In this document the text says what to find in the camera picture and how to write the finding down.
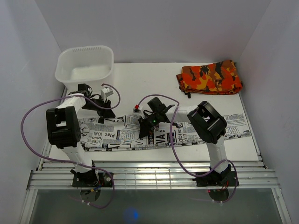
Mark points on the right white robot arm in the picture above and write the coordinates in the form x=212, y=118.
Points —
x=209, y=125

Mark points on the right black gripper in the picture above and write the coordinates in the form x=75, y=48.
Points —
x=145, y=129

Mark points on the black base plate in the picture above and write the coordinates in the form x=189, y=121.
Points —
x=218, y=179
x=103, y=181

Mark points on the newspaper print trousers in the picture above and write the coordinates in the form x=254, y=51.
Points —
x=122, y=134

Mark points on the orange camouflage folded trousers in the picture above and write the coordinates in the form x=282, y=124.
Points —
x=219, y=78

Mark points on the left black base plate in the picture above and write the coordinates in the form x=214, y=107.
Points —
x=103, y=181

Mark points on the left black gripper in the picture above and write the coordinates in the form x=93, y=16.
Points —
x=105, y=113

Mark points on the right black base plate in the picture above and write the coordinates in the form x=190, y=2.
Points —
x=218, y=179

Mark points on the white plastic basket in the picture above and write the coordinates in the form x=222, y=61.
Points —
x=91, y=65

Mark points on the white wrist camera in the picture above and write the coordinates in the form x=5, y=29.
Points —
x=137, y=109
x=105, y=93

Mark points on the aluminium rail frame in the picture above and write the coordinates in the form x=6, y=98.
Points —
x=158, y=169

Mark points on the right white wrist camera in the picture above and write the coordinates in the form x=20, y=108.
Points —
x=137, y=109

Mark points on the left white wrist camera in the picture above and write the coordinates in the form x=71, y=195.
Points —
x=105, y=93

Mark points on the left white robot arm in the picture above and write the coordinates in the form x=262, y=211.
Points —
x=64, y=130

